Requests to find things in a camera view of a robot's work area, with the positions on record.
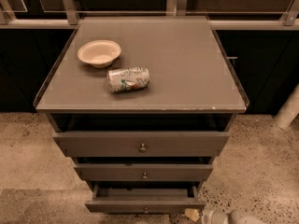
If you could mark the beige paper bowl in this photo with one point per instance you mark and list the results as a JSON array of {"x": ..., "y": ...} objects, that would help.
[{"x": 99, "y": 53}]

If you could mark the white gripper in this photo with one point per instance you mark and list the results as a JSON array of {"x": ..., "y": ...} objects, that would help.
[{"x": 207, "y": 216}]

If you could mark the crushed silver green can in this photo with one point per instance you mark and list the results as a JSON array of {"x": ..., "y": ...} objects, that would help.
[{"x": 128, "y": 79}]

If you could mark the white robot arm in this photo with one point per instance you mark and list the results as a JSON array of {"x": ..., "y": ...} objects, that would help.
[{"x": 240, "y": 217}]

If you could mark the white cylindrical post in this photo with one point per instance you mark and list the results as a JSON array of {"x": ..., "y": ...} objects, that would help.
[{"x": 289, "y": 111}]

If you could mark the metal railing with glass panels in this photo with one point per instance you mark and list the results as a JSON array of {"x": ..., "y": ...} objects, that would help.
[{"x": 221, "y": 14}]

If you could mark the grey drawer cabinet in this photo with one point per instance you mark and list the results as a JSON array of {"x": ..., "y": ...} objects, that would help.
[{"x": 192, "y": 88}]

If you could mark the grey drawer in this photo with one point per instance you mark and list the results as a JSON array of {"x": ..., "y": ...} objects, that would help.
[
  {"x": 144, "y": 200},
  {"x": 143, "y": 172},
  {"x": 141, "y": 144}
]

